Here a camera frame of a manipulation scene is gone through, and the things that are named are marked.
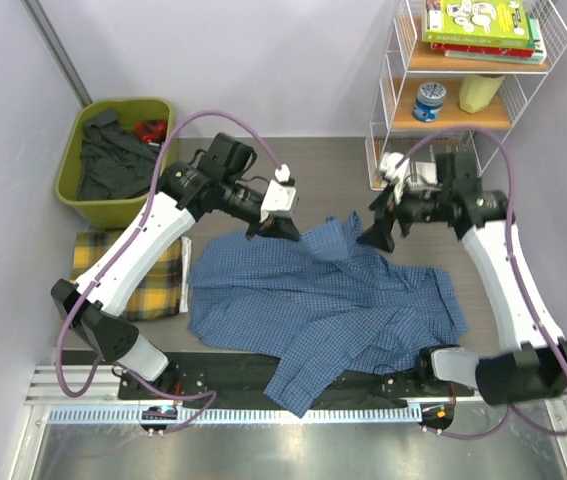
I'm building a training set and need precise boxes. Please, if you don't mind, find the olive green plastic bin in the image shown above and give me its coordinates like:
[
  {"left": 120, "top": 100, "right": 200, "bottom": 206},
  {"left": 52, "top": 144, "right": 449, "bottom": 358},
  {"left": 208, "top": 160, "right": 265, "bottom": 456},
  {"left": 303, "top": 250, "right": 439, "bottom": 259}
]
[{"left": 55, "top": 97, "right": 176, "bottom": 230}]

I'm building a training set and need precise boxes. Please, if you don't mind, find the white folded paper booklet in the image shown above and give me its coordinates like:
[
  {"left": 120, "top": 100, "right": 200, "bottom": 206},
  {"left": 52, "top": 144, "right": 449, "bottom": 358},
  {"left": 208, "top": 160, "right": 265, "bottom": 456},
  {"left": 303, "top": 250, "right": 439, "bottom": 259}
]
[{"left": 405, "top": 161, "right": 439, "bottom": 190}]

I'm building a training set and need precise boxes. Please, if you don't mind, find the red black garment in bin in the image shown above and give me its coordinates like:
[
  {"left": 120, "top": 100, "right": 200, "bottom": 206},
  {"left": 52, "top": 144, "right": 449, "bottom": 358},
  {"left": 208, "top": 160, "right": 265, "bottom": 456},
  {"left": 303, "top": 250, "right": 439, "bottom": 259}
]
[{"left": 134, "top": 119, "right": 168, "bottom": 144}]

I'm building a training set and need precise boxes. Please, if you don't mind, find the folded yellow plaid shirt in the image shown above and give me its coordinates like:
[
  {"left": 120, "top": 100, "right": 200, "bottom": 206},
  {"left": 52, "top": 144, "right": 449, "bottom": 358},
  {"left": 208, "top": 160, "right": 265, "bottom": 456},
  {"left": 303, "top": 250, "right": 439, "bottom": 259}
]
[{"left": 70, "top": 230, "right": 192, "bottom": 322}]

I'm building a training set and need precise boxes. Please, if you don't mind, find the white slotted cable duct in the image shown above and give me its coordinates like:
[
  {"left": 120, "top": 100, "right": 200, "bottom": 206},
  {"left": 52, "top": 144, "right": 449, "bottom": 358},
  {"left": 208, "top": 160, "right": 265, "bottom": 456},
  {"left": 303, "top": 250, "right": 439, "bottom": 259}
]
[{"left": 47, "top": 404, "right": 422, "bottom": 426}]

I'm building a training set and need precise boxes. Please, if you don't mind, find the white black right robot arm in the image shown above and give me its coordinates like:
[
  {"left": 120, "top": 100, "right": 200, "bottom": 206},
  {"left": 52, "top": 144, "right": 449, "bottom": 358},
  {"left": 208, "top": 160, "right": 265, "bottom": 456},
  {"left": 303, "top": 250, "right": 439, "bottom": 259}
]
[{"left": 358, "top": 152, "right": 567, "bottom": 405}]

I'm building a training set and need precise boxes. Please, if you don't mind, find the white wire shelf rack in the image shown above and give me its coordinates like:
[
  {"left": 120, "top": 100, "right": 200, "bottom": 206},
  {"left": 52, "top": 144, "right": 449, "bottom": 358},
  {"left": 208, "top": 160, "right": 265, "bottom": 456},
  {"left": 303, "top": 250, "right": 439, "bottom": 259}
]
[{"left": 365, "top": 1, "right": 567, "bottom": 191}]

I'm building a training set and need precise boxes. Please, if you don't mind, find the blue white round tin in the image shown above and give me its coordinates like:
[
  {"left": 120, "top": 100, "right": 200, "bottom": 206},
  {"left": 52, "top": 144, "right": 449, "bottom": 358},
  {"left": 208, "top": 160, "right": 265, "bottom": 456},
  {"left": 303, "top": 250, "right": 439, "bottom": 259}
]
[{"left": 412, "top": 82, "right": 447, "bottom": 123}]

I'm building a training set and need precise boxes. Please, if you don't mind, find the blue checked long sleeve shirt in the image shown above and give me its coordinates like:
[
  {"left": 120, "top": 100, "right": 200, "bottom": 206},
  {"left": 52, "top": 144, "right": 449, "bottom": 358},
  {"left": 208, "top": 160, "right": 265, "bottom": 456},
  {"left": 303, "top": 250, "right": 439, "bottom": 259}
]
[{"left": 189, "top": 214, "right": 468, "bottom": 416}]

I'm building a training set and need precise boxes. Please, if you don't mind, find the pale yellow faceted vase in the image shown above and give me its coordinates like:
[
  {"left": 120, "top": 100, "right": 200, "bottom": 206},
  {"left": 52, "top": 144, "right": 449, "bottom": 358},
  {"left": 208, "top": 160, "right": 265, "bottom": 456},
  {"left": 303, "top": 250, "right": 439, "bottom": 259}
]
[{"left": 459, "top": 74, "right": 505, "bottom": 114}]

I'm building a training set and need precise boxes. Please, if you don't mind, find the dark grey shirt in bin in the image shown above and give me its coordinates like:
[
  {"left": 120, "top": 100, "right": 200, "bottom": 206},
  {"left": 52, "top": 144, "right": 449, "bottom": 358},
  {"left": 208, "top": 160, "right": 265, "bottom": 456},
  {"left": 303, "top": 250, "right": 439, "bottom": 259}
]
[{"left": 77, "top": 108, "right": 159, "bottom": 201}]

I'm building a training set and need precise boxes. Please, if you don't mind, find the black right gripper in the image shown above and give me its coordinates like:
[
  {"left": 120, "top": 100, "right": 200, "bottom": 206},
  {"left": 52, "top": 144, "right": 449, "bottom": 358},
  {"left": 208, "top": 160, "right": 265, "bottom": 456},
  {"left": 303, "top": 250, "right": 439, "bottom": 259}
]
[{"left": 357, "top": 177, "right": 451, "bottom": 254}]

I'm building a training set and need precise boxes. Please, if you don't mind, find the red book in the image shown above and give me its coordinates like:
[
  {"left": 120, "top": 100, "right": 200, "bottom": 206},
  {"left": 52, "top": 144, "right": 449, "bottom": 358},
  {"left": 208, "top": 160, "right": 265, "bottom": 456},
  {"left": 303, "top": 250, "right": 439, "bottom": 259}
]
[{"left": 430, "top": 43, "right": 535, "bottom": 58}]

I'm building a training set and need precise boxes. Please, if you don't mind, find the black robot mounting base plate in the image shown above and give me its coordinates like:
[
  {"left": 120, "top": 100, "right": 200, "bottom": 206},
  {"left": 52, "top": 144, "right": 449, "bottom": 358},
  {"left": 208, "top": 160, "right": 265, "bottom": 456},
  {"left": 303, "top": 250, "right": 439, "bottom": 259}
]
[{"left": 117, "top": 351, "right": 475, "bottom": 401}]

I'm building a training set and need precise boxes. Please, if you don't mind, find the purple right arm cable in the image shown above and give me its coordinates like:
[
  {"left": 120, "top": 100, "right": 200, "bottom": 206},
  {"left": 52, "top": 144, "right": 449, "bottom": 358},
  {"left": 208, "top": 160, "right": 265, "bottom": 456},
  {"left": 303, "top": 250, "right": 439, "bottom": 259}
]
[{"left": 395, "top": 127, "right": 567, "bottom": 440}]

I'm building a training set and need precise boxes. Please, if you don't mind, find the aluminium extrusion rail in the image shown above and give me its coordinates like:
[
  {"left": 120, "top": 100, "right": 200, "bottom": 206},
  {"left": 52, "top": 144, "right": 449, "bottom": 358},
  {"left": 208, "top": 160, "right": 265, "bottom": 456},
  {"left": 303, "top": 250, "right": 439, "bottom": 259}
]
[{"left": 25, "top": 359, "right": 567, "bottom": 407}]

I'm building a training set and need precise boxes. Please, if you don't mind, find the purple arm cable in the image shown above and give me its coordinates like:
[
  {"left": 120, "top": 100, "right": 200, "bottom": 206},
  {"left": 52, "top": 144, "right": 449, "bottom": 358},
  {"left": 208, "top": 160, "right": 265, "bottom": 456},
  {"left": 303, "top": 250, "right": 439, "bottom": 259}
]
[
  {"left": 55, "top": 109, "right": 287, "bottom": 459},
  {"left": 395, "top": 127, "right": 567, "bottom": 440}
]

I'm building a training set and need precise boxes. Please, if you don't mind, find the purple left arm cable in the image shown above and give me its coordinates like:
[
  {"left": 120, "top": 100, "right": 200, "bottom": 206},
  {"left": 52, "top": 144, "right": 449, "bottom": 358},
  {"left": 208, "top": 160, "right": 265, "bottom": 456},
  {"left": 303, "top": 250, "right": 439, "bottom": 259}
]
[{"left": 55, "top": 109, "right": 287, "bottom": 459}]

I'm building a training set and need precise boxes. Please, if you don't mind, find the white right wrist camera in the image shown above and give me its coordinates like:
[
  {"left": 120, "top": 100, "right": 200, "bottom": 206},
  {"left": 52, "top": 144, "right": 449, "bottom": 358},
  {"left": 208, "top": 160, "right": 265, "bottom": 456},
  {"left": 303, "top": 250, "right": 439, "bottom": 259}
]
[{"left": 377, "top": 152, "right": 409, "bottom": 204}]

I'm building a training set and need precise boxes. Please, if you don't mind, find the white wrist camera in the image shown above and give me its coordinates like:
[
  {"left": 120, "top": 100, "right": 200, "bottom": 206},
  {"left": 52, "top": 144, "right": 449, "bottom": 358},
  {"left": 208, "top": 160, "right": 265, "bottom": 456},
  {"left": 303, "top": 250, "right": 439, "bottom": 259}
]
[
  {"left": 260, "top": 164, "right": 298, "bottom": 222},
  {"left": 377, "top": 152, "right": 409, "bottom": 204}
]

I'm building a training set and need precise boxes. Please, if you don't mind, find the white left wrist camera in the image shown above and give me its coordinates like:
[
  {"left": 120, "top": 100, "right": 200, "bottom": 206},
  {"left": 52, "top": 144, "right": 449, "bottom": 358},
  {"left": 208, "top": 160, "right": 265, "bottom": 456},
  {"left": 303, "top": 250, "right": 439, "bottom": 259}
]
[{"left": 260, "top": 164, "right": 298, "bottom": 222}]

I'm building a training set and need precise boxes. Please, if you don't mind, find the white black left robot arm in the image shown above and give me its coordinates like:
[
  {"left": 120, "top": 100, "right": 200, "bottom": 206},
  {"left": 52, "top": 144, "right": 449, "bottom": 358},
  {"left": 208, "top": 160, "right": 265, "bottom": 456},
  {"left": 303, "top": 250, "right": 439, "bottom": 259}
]
[{"left": 51, "top": 133, "right": 300, "bottom": 399}]

